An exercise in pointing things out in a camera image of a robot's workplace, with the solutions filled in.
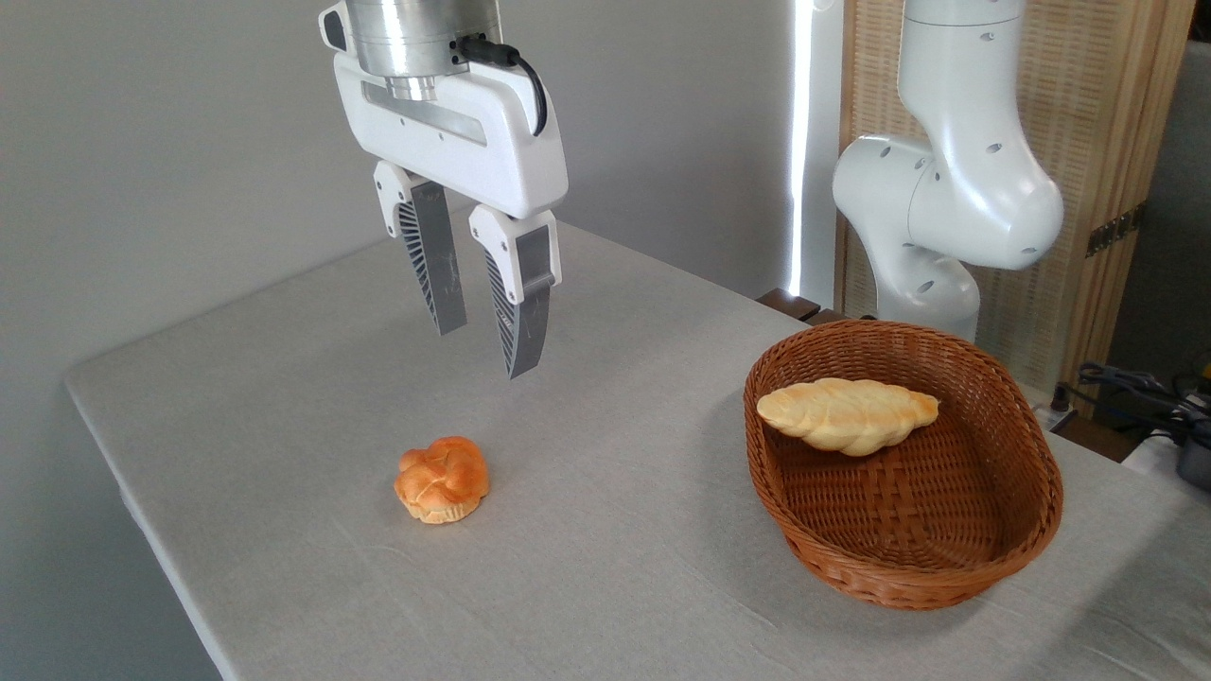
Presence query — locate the black metal screen hinge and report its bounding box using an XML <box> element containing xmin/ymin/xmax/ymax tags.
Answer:
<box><xmin>1085</xmin><ymin>202</ymin><xmax>1147</xmax><ymax>258</ymax></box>

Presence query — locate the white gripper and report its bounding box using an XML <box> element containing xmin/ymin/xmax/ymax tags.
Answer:
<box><xmin>333</xmin><ymin>52</ymin><xmax>570</xmax><ymax>380</ymax></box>

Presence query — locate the round orange bread bun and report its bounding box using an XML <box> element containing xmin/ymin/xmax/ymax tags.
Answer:
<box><xmin>394</xmin><ymin>436</ymin><xmax>491</xmax><ymax>525</ymax></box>

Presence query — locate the dark brown wooden furniture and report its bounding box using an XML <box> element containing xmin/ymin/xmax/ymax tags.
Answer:
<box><xmin>756</xmin><ymin>288</ymin><xmax>848</xmax><ymax>328</ymax></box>

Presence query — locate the black cable bundle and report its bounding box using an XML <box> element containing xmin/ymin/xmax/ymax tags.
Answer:
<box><xmin>1050</xmin><ymin>361</ymin><xmax>1211</xmax><ymax>447</ymax></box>

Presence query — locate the brown wicker basket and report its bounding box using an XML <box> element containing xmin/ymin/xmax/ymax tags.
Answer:
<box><xmin>744</xmin><ymin>319</ymin><xmax>1064</xmax><ymax>611</ymax></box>

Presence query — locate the long braided bread loaf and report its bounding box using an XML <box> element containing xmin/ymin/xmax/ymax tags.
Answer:
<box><xmin>756</xmin><ymin>377</ymin><xmax>940</xmax><ymax>458</ymax></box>

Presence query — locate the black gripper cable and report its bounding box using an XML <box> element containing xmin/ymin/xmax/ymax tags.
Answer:
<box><xmin>451</xmin><ymin>35</ymin><xmax>550</xmax><ymax>138</ymax></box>

